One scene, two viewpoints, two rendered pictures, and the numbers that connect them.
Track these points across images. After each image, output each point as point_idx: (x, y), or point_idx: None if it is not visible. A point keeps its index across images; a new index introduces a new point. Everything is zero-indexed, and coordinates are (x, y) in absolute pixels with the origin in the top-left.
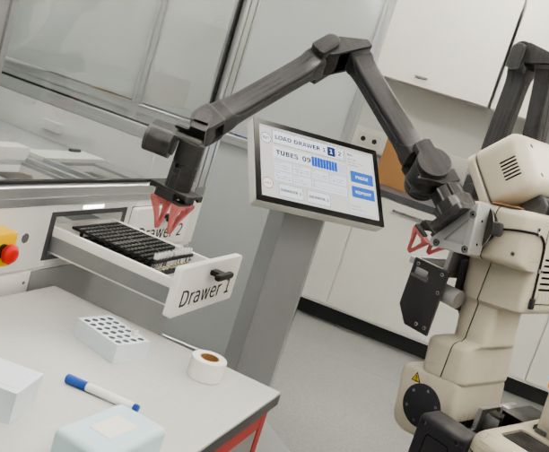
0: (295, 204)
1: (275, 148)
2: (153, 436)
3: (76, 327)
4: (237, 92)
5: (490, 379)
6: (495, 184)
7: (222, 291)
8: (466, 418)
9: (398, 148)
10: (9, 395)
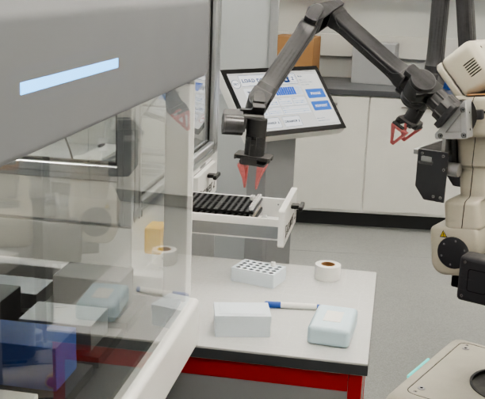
0: (278, 132)
1: (246, 90)
2: (355, 314)
3: (232, 274)
4: (269, 70)
5: None
6: (464, 81)
7: (293, 218)
8: None
9: (391, 76)
10: (266, 318)
